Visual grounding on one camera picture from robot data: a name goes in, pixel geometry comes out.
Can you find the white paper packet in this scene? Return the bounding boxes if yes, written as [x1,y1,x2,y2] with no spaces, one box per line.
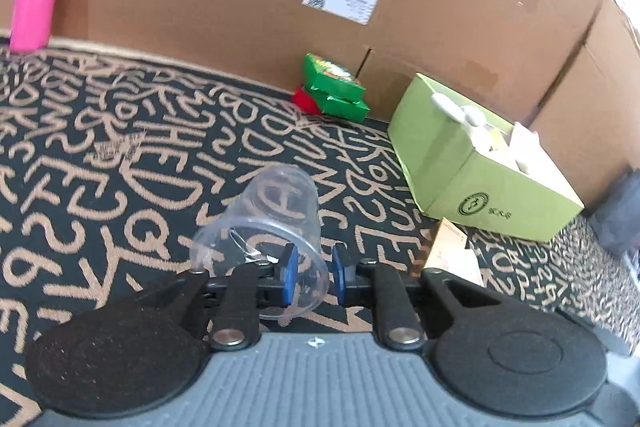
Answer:
[509,122,544,174]

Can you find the green printed box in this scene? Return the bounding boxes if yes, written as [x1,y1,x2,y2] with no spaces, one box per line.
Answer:
[306,86,372,124]
[300,53,367,102]

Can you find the red object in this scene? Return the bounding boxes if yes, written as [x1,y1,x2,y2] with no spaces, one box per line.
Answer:
[292,86,325,114]

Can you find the black letter-printed mat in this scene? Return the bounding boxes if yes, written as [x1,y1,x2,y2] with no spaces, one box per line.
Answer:
[0,34,640,427]

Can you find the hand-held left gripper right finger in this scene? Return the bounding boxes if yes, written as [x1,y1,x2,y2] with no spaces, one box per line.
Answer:
[331,242,501,353]

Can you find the small tan cardboard box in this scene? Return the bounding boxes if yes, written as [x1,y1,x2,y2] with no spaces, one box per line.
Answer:
[421,216,484,289]

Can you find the green cardboard box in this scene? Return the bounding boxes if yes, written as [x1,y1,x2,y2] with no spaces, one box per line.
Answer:
[387,73,585,244]

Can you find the grey cloth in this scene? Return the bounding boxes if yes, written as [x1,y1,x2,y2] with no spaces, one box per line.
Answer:
[589,169,640,259]

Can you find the white plastic item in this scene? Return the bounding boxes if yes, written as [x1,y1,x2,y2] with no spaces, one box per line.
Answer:
[430,92,490,128]

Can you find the clear plastic cup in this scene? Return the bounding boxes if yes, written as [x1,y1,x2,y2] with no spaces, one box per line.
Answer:
[189,164,329,321]

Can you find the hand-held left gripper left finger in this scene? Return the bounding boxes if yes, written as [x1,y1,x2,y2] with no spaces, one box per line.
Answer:
[135,243,300,353]

